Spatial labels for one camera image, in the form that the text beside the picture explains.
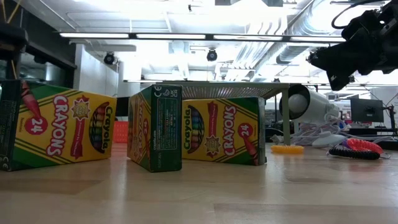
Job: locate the white round lamp switch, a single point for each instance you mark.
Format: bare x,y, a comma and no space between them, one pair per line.
328,140

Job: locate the white desk lamp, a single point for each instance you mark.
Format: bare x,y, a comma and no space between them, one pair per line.
314,105

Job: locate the black computer monitor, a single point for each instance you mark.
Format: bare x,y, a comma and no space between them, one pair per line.
122,107
367,110

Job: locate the green perforated metal shelf riser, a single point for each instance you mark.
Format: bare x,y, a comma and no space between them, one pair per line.
227,91

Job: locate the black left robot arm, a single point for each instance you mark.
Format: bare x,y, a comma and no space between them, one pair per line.
12,35

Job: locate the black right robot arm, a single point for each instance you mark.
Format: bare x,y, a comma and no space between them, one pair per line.
394,59

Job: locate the black ceiling spotlight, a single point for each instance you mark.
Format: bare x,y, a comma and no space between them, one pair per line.
211,55
109,58

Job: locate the orange plastic basket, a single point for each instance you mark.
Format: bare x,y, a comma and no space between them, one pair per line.
120,132

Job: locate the long linear ceiling light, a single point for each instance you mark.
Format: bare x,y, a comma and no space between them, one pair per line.
171,36

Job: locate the yellow green Crayola crayon box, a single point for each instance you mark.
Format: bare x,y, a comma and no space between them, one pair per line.
155,130
224,130
62,130

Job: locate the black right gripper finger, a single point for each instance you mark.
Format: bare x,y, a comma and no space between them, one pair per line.
339,79
320,60

